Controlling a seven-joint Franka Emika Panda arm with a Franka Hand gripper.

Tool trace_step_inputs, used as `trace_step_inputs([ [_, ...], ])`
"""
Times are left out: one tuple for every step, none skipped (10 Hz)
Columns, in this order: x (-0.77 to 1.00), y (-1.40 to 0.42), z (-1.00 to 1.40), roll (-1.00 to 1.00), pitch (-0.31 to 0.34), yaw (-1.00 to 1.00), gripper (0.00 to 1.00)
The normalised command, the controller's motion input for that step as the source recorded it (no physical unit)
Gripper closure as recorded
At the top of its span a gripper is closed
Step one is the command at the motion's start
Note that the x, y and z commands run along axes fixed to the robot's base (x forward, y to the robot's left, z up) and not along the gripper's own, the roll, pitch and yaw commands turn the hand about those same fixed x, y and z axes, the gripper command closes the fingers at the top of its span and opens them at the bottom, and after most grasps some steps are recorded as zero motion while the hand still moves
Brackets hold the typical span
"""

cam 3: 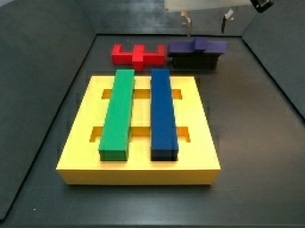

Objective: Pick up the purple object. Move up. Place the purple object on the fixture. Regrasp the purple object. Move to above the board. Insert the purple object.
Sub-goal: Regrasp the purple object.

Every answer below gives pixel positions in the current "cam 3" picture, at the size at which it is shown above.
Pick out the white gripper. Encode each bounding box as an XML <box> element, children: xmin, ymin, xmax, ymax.
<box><xmin>165</xmin><ymin>0</ymin><xmax>252</xmax><ymax>37</ymax></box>

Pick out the purple fork-shaped block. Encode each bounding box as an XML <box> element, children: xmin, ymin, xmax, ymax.
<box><xmin>169</xmin><ymin>37</ymin><xmax>226</xmax><ymax>57</ymax></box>

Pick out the black angle fixture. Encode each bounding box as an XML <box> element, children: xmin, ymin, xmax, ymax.
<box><xmin>173</xmin><ymin>55</ymin><xmax>220</xmax><ymax>70</ymax></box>

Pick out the yellow slotted board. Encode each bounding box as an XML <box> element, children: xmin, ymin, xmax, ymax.
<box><xmin>56</xmin><ymin>76</ymin><xmax>221</xmax><ymax>185</ymax></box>

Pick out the red fork-shaped block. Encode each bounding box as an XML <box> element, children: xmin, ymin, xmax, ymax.
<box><xmin>111</xmin><ymin>45</ymin><xmax>166</xmax><ymax>71</ymax></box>

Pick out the blue bar block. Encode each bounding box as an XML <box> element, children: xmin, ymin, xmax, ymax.
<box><xmin>150</xmin><ymin>69</ymin><xmax>180</xmax><ymax>161</ymax></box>

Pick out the green bar block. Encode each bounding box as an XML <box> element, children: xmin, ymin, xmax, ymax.
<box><xmin>99</xmin><ymin>69</ymin><xmax>135</xmax><ymax>161</ymax></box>

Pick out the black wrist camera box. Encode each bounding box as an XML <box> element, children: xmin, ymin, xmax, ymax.
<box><xmin>250</xmin><ymin>0</ymin><xmax>274</xmax><ymax>13</ymax></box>

